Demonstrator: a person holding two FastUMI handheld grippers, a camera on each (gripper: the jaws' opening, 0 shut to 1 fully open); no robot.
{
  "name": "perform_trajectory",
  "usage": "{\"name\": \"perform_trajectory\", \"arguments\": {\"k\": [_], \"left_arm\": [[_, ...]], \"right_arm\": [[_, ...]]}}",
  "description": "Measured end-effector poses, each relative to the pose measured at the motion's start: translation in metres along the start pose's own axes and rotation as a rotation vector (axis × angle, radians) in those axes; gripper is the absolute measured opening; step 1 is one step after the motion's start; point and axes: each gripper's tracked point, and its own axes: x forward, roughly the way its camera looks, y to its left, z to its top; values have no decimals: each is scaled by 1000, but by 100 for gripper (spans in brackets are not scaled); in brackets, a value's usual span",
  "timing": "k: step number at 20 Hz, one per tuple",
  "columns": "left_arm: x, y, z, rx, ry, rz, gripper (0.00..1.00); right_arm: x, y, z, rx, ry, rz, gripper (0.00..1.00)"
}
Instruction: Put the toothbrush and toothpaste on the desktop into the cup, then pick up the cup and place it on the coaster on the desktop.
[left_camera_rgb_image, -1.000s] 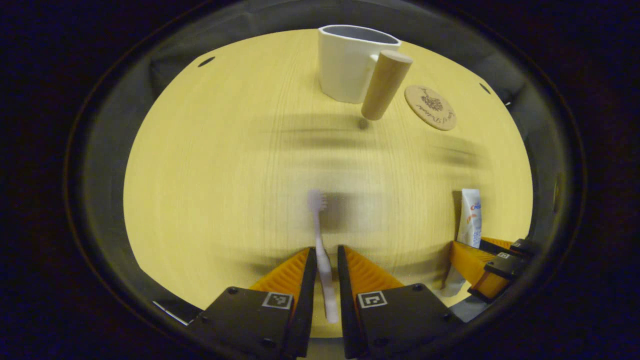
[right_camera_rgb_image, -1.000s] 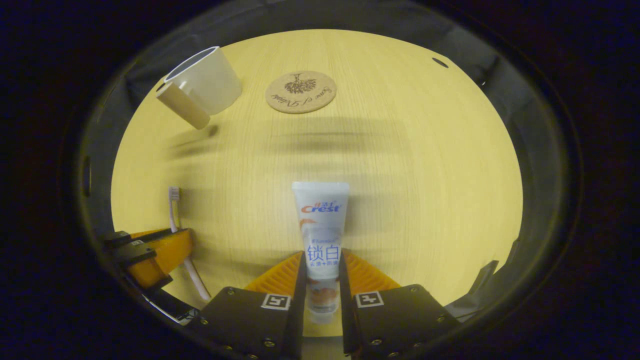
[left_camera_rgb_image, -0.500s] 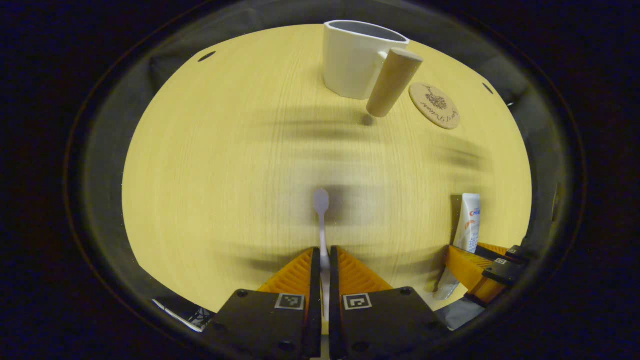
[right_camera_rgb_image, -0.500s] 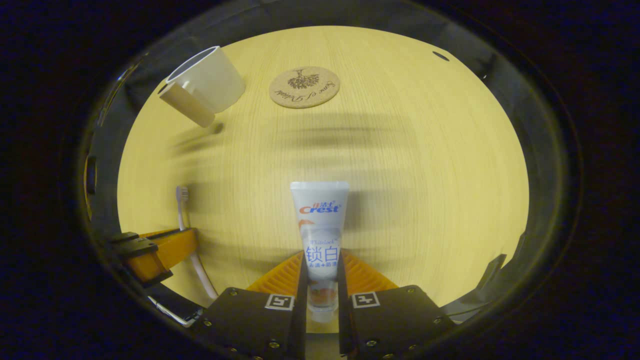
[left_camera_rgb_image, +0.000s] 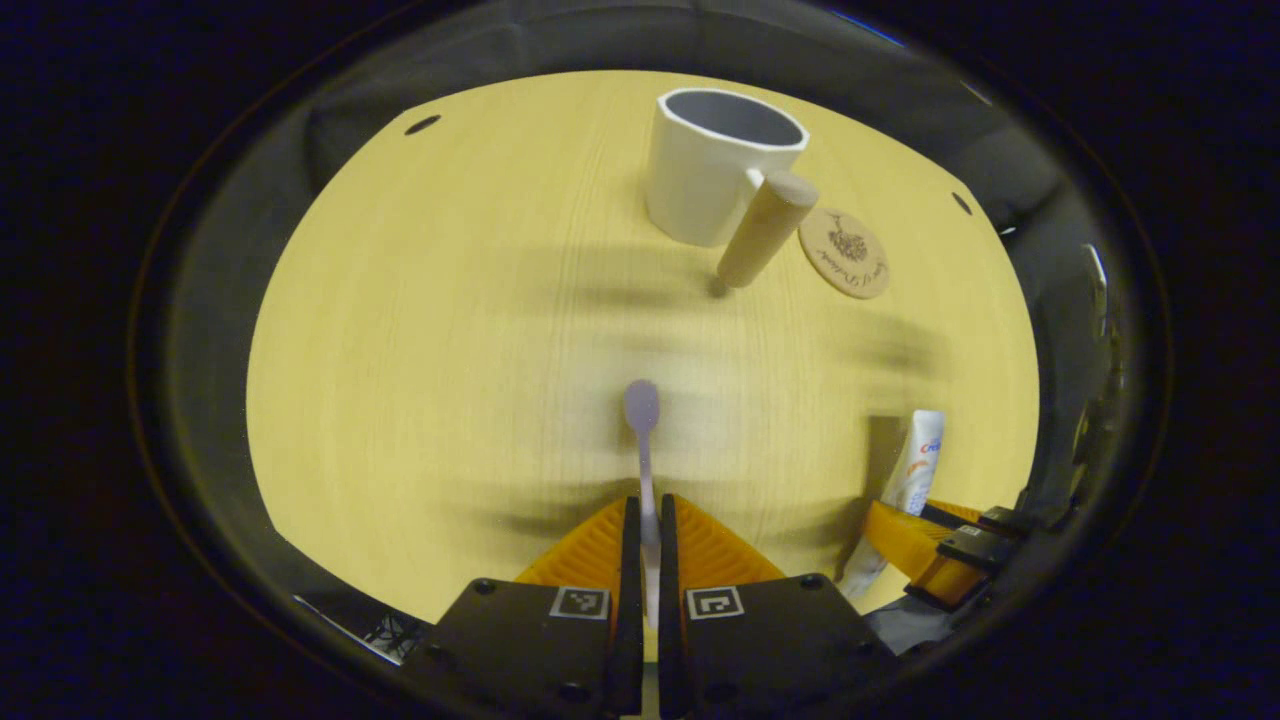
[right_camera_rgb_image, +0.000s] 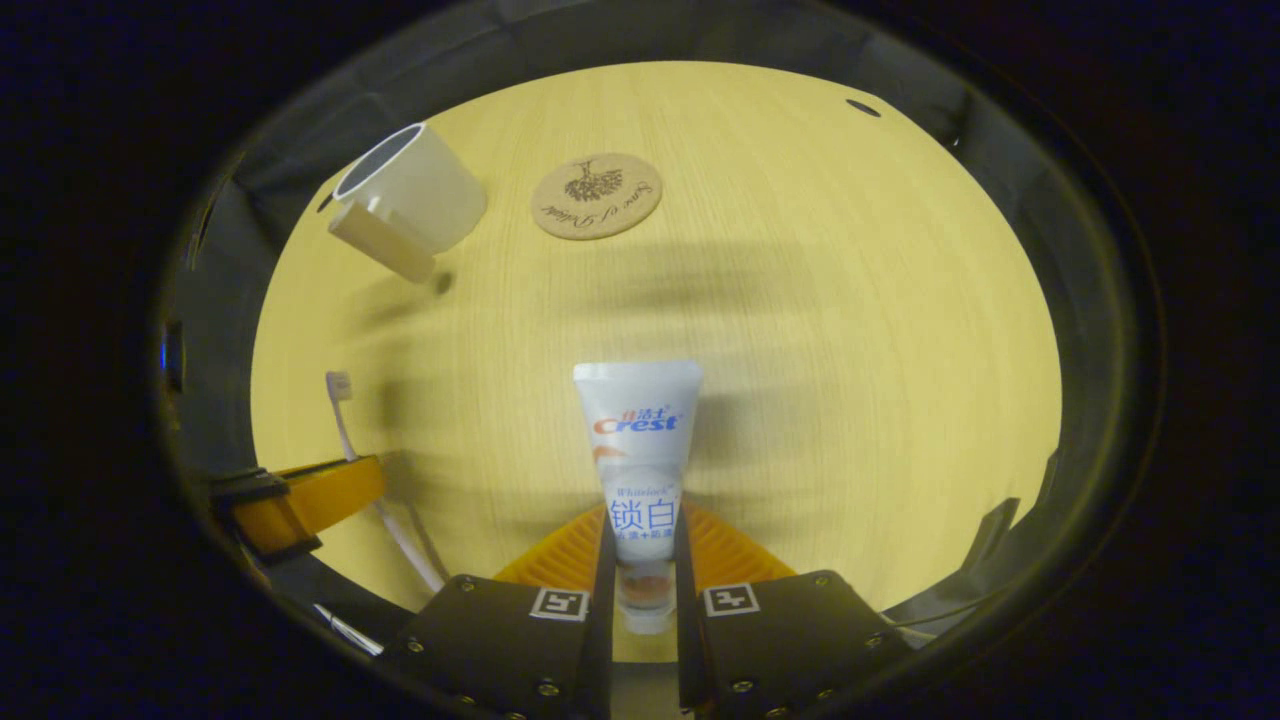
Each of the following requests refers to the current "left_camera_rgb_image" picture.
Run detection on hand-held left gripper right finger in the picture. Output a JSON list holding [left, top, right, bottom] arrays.
[[658, 495, 901, 719]]

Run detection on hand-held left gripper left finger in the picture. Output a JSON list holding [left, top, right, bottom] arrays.
[[400, 495, 644, 719]]

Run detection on round wooden coaster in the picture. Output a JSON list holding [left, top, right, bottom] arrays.
[[798, 207, 891, 300]]

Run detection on white toothbrush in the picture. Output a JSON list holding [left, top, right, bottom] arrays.
[[624, 379, 663, 629]]

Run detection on white cup with wooden handle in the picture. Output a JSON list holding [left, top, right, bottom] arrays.
[[645, 88, 821, 291]]

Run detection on white toothpaste tube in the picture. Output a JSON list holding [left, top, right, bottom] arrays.
[[838, 409, 947, 601]]

